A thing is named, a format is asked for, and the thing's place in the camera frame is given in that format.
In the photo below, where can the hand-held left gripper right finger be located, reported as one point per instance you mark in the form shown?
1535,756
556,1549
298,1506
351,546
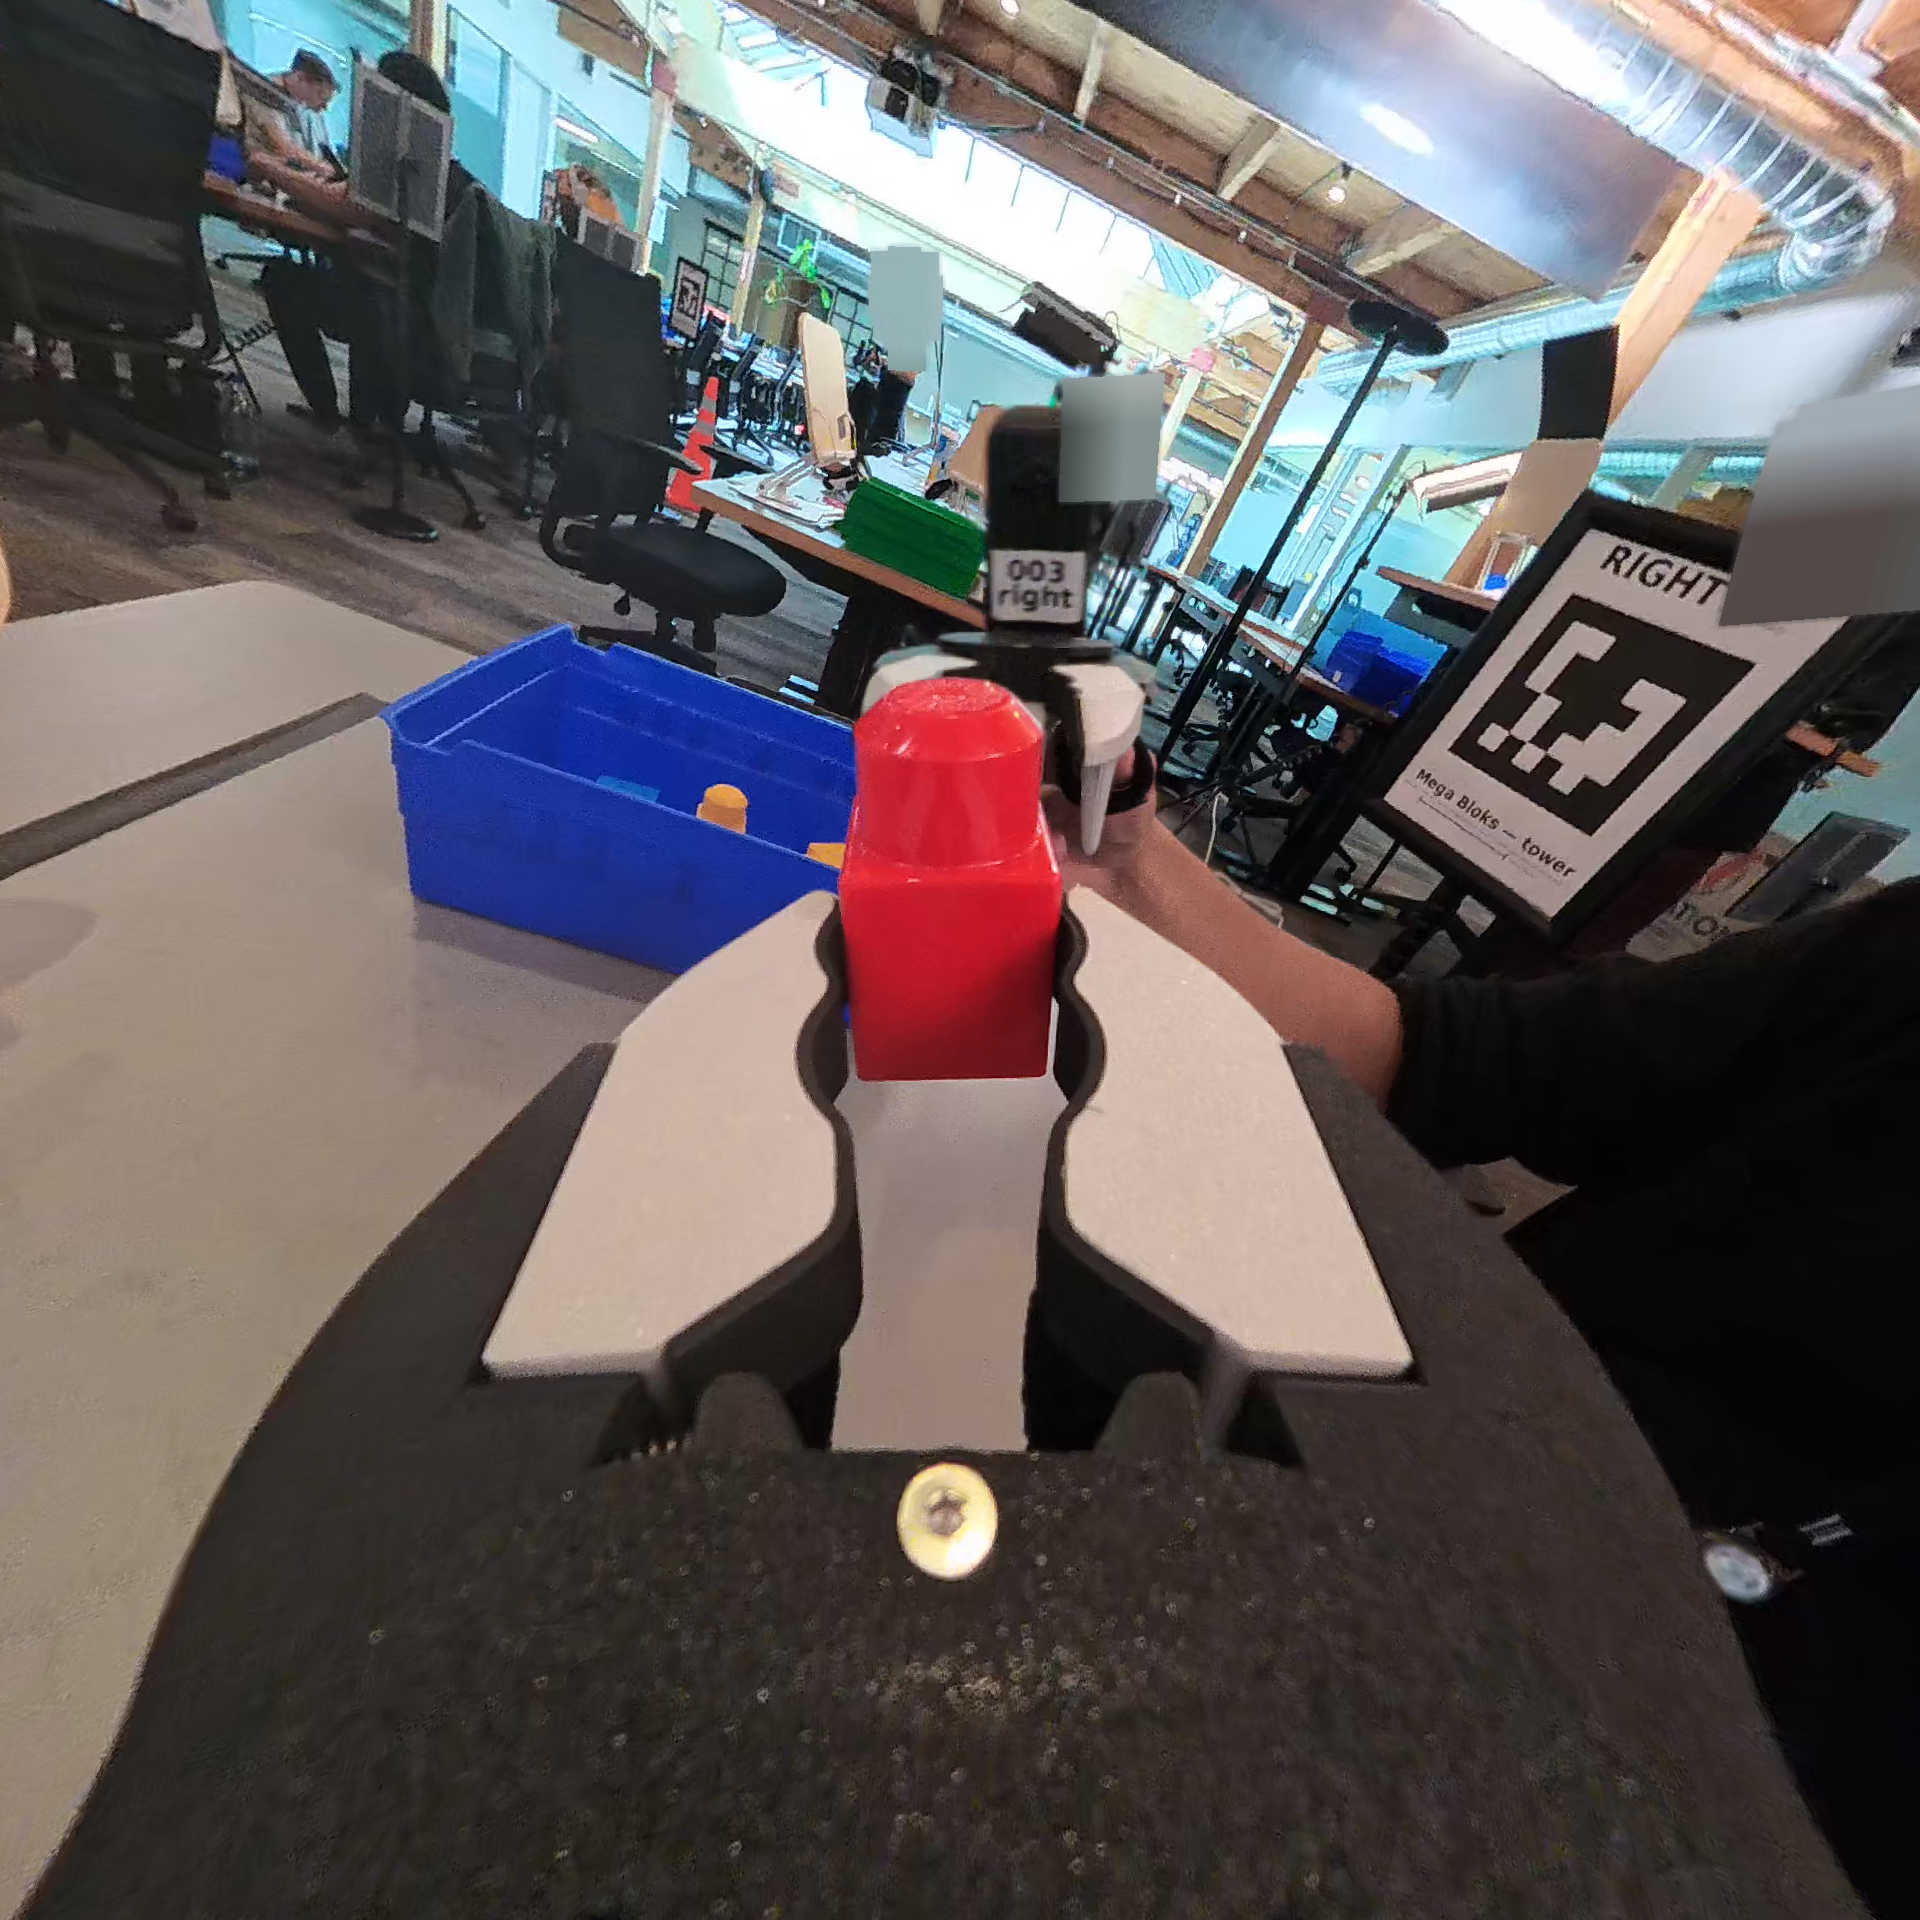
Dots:
1214,1185

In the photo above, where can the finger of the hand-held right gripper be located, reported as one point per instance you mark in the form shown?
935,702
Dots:
909,675
1109,706

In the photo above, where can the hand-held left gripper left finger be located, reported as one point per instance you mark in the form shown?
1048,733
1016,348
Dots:
683,1185

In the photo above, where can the red mega block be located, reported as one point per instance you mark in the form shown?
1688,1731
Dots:
946,962

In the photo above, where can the blue plastic bin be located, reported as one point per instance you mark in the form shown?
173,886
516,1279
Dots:
571,886

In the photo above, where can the person's right hand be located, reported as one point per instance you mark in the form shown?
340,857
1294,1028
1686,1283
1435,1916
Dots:
1142,868

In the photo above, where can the green plastic bin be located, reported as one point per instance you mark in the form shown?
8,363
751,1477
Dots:
916,533

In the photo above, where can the wooden work table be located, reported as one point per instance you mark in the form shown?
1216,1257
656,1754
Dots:
780,510

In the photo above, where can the orange traffic cone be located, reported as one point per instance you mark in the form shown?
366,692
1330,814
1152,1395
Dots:
694,465

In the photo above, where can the black framed marker sign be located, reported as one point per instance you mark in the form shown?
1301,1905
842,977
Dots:
1501,811

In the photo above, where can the ceiling projector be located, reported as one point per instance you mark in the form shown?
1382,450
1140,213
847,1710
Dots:
909,91

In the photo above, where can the person's torso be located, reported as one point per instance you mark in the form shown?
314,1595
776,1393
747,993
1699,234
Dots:
1725,1350

